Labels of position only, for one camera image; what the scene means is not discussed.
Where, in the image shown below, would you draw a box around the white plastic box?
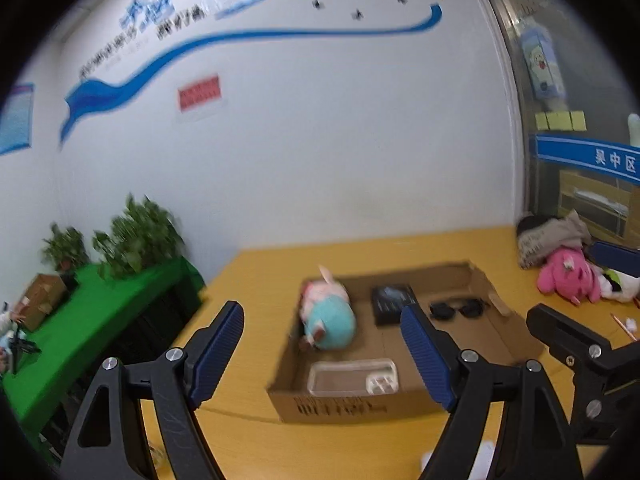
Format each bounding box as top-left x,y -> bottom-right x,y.
307,359 -> 399,398

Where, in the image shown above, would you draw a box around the white green plush toy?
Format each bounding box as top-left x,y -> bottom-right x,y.
598,269 -> 640,304

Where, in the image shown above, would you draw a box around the grey beige cloth bundle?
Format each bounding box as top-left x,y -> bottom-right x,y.
515,210 -> 592,269

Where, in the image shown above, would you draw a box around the blue door sign strip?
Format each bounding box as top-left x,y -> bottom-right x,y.
534,133 -> 639,185

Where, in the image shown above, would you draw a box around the green cloth covered table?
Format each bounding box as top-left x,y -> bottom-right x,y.
1,258 -> 205,464

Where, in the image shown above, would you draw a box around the black sunglasses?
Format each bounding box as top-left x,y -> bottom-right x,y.
428,298 -> 485,321

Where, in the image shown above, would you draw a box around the yellow sticky notes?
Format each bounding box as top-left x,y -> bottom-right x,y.
535,110 -> 587,132

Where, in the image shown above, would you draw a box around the small brown cardboard box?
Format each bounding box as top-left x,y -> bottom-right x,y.
15,274 -> 66,333

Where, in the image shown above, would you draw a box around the cartoon poster on glass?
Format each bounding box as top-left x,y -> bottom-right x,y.
520,26 -> 566,100

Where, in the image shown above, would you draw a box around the small potted plant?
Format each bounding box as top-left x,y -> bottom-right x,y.
40,222 -> 90,273

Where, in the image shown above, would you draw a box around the small black box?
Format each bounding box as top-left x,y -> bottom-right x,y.
371,284 -> 418,327

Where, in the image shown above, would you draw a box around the open cardboard box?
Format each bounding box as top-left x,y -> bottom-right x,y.
267,262 -> 542,425

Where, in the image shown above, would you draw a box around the large potted plant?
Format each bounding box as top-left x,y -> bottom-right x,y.
92,193 -> 184,280

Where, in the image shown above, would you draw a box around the teal pink plush toy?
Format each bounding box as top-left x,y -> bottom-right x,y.
298,266 -> 357,351

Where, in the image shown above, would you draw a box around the blue framed wall poster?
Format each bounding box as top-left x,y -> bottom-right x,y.
0,82 -> 35,155

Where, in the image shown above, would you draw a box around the red wall notice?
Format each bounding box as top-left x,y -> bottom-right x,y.
178,75 -> 222,112

